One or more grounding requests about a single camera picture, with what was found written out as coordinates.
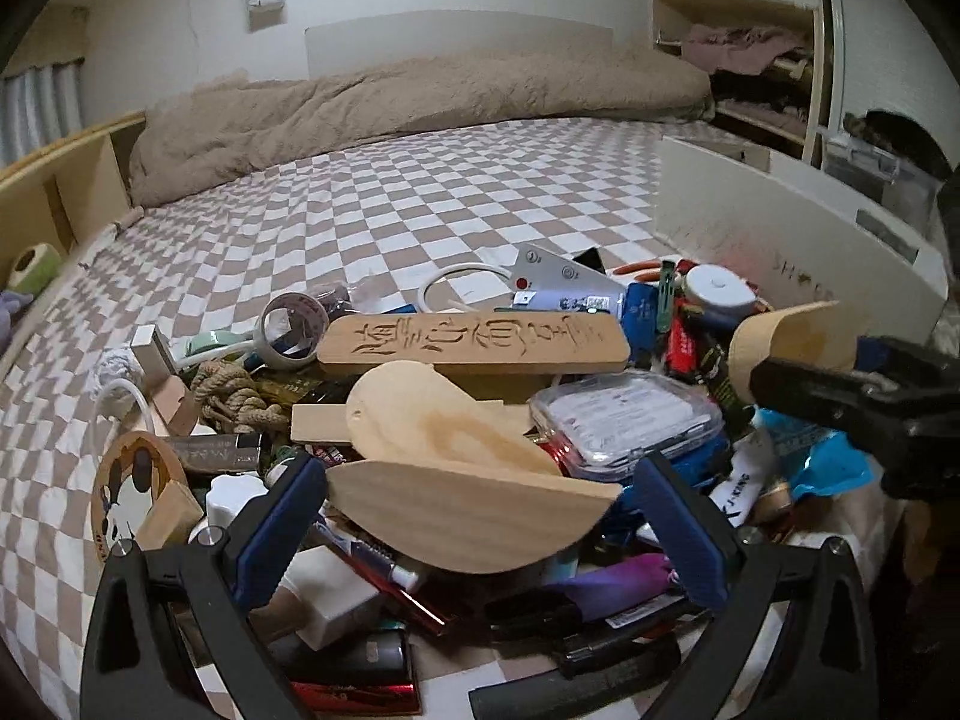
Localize wooden bedside shelf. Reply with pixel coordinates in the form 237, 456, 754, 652
0, 111, 147, 361

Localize white headboard panel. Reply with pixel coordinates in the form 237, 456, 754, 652
304, 10, 616, 80

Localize knotted brown rope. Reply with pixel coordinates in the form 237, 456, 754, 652
191, 360, 290, 432

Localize clear plastic bin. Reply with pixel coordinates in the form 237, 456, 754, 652
821, 131, 946, 218

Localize spoon-shaped wooden board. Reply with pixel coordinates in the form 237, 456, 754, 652
345, 360, 563, 477

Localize mint green tool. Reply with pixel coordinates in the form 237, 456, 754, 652
176, 330, 256, 361

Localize bent wooden band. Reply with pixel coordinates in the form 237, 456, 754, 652
729, 301, 863, 406

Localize white ring cable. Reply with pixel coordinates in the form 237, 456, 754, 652
416, 262, 518, 314

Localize white beige handheld device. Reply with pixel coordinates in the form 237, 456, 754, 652
191, 474, 387, 650

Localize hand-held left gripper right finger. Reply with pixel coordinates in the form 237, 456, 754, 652
634, 454, 882, 720

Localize white tube black print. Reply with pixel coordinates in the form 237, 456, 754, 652
705, 439, 777, 530

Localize dark green packet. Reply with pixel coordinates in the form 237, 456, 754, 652
251, 375, 353, 410

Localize white round lamp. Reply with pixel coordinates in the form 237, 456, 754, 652
686, 264, 755, 316

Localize white slatted door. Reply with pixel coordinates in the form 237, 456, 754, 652
817, 0, 938, 173

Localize beige quilt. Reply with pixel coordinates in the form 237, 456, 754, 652
127, 41, 713, 209

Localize white crumpled wad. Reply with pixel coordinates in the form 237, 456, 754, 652
103, 349, 145, 392

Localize cream closet shelf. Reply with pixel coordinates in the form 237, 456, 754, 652
651, 0, 833, 166

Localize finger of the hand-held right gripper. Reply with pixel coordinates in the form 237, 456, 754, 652
855, 337, 905, 377
750, 356, 897, 432

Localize brown fur garment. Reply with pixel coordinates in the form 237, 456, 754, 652
840, 111, 886, 143

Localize grey printed tube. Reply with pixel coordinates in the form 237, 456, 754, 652
161, 433, 263, 470

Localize small blue box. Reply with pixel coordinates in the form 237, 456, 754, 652
624, 281, 665, 350

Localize pink clothes pile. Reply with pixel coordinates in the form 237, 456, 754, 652
682, 24, 815, 76

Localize red packet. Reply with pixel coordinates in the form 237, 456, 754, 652
667, 315, 702, 376

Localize white storage box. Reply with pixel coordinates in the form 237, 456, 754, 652
654, 135, 950, 338

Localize black garment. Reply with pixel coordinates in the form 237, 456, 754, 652
862, 109, 942, 181

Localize carved wooden plaque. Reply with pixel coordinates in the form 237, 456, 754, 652
316, 309, 631, 380

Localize round wooden panda coaster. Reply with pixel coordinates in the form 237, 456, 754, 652
90, 431, 188, 563

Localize white card package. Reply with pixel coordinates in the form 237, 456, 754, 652
512, 244, 627, 308

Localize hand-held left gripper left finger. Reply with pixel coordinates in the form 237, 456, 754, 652
79, 454, 329, 720

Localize grey curtain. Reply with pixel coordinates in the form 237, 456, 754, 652
0, 60, 85, 166

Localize blue white packet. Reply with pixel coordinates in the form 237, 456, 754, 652
754, 409, 875, 500

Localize clear clamshell box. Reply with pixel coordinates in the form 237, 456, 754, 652
529, 371, 725, 477

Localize red pen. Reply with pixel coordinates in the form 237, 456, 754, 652
315, 521, 458, 631

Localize small wooden wedge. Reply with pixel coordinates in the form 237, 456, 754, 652
150, 375, 197, 432

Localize small white box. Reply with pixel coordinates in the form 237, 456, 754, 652
131, 325, 177, 387

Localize long red box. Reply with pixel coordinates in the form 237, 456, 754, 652
289, 679, 417, 717

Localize dark folded clothes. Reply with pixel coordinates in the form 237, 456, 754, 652
709, 67, 815, 136

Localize leaf-shaped wooden board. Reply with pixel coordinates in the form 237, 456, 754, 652
324, 459, 623, 577

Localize pale wooden block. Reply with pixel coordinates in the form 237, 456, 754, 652
135, 481, 205, 550

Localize clear tape roll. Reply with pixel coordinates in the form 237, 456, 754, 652
259, 292, 331, 370

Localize purple cloth item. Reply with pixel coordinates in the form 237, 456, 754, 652
540, 553, 672, 608

